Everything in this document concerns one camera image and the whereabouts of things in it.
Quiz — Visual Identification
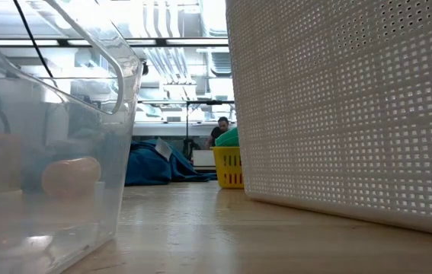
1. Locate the teal bandage roll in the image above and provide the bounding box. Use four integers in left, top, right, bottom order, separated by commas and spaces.
214, 126, 241, 148

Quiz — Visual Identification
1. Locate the clear plastic storage bin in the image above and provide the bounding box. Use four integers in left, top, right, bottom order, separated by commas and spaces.
0, 0, 144, 274

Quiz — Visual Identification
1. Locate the orange pill bottle white cap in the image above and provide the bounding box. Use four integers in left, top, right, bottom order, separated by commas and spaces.
0, 132, 23, 192

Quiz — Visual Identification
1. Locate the small yellow plastic basket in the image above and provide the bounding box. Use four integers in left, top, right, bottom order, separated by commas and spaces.
210, 146, 245, 190

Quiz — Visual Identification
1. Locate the large white perforated basket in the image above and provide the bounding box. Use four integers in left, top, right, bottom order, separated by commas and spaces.
225, 0, 432, 239

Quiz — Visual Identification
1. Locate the person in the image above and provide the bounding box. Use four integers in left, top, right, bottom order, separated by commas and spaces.
204, 116, 232, 150

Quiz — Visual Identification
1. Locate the white box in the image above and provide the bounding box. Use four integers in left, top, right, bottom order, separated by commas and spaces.
192, 149, 216, 169

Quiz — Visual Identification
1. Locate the blue scrub garment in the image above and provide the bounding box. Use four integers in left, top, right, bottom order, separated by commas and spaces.
124, 138, 219, 187

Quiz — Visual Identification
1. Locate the beige round object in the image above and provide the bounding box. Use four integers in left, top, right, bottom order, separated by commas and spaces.
41, 156, 102, 198

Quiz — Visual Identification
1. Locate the black metal frame stand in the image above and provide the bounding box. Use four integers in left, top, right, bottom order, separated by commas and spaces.
138, 99, 236, 159

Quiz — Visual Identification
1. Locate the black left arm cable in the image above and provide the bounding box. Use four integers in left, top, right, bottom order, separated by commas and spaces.
12, 0, 55, 79

